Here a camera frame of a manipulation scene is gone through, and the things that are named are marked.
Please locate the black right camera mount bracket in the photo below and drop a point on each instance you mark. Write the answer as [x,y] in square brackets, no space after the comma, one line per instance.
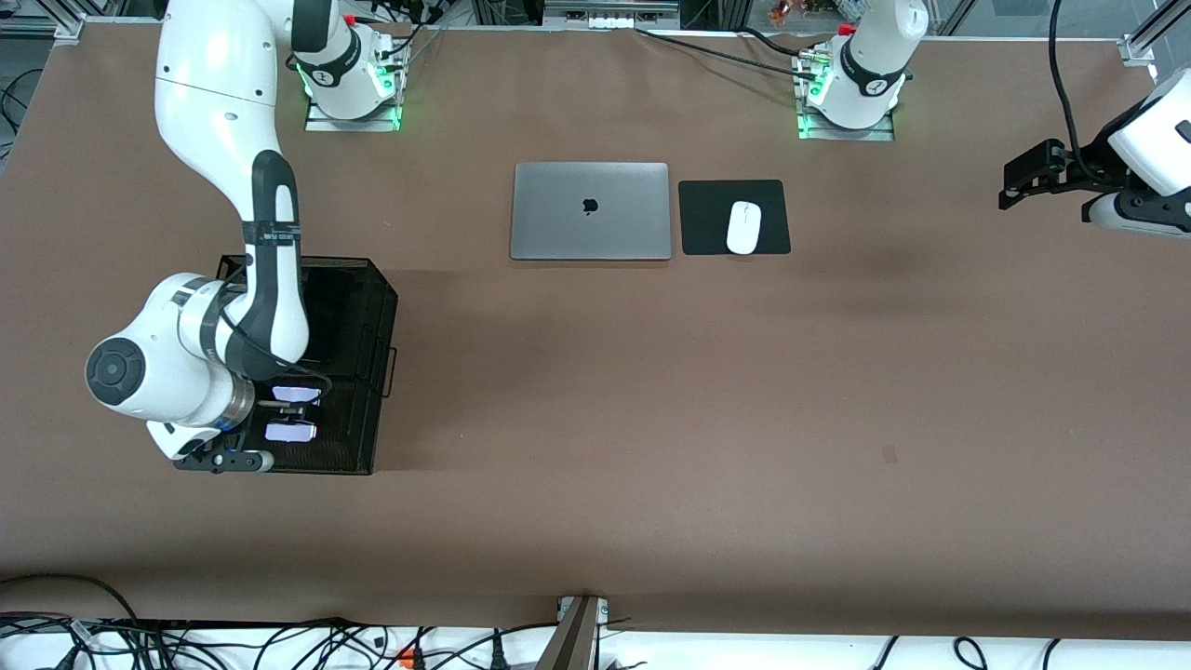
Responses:
[209,462]

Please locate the grey white power strip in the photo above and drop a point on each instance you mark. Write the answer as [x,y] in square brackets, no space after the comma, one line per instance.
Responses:
[609,20]

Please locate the aluminium corner profile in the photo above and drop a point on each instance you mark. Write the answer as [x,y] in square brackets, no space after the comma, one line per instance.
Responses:
[1137,51]

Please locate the grey closed laptop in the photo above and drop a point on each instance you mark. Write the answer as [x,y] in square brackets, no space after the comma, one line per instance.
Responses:
[558,223]

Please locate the white computer mouse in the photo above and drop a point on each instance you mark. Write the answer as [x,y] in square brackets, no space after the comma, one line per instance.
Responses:
[743,228]

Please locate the aluminium frame post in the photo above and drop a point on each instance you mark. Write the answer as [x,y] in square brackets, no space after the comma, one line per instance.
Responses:
[572,642]

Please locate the lilac white phone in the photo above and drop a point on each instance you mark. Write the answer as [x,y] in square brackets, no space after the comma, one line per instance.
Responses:
[290,433]

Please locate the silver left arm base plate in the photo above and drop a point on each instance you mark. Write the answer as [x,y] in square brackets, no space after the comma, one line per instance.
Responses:
[847,135]

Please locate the aluminium frame corner bracket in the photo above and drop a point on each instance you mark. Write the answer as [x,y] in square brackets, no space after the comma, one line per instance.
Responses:
[70,28]

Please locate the black mouse pad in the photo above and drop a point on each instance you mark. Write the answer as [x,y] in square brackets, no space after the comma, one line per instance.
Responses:
[702,219]

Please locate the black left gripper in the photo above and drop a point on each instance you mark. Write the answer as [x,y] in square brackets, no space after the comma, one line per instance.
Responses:
[1086,167]

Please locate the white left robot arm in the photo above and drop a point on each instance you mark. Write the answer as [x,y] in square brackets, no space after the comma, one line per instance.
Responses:
[870,65]

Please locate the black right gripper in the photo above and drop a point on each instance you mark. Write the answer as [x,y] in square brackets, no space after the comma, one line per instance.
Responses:
[265,412]

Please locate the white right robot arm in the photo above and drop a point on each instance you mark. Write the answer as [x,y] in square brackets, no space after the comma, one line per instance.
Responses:
[214,84]

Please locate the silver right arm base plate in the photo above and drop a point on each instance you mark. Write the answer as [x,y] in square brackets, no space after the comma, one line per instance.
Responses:
[354,126]

